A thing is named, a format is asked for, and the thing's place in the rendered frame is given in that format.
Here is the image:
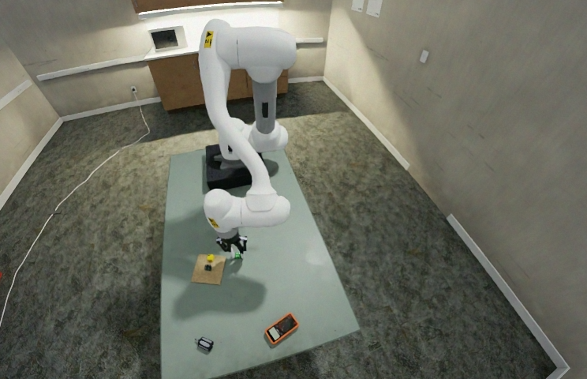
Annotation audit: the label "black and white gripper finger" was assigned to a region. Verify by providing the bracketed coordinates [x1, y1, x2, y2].
[233, 236, 247, 258]
[216, 237, 234, 259]

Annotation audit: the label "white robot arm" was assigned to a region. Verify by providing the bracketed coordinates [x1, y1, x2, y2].
[199, 18, 296, 239]

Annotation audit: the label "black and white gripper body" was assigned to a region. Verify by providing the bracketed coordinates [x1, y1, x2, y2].
[221, 232, 241, 244]

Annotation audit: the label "beige mat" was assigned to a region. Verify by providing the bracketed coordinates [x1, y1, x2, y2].
[191, 254, 226, 285]

